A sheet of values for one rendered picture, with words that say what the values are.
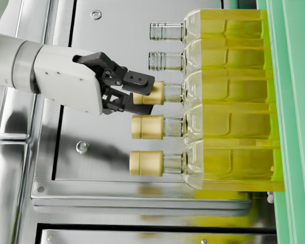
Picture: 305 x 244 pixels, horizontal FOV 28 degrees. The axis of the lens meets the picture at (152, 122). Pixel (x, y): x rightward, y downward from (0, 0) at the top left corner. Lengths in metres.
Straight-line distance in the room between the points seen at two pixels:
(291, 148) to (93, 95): 0.29
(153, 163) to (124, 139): 0.19
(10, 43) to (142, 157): 0.26
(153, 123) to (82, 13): 0.38
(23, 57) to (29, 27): 0.26
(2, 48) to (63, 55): 0.09
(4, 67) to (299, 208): 0.45
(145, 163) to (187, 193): 0.15
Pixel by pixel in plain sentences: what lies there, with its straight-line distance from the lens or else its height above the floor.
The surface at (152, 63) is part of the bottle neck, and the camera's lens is 0.90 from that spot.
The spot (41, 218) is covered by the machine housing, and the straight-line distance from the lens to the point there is 0.96.
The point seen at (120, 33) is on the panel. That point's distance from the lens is 1.12.
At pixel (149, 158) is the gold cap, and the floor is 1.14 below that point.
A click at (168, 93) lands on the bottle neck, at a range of 0.87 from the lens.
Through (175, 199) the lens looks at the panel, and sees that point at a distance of 0.93.
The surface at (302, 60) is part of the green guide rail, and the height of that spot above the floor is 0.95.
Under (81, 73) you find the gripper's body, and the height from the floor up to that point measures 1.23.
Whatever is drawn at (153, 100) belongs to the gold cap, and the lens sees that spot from 0.87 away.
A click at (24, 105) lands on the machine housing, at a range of 1.05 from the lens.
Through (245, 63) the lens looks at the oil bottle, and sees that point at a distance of 0.89.
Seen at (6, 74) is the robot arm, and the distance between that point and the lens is 0.90.
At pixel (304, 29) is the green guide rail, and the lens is 0.79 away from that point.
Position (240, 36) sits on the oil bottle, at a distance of 0.92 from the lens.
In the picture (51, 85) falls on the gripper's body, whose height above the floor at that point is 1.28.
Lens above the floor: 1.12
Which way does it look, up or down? 1 degrees up
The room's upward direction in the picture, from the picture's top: 89 degrees counter-clockwise
